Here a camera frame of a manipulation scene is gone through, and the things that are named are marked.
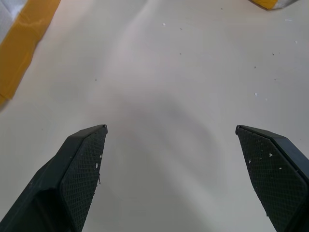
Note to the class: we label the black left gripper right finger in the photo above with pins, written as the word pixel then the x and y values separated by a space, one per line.
pixel 275 176

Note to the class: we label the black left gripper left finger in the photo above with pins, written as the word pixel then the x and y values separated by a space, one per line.
pixel 72 178

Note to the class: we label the yellow tape strip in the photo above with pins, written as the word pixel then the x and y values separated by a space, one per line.
pixel 18 43

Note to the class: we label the yellow tape corner piece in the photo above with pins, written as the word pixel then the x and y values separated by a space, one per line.
pixel 271 3

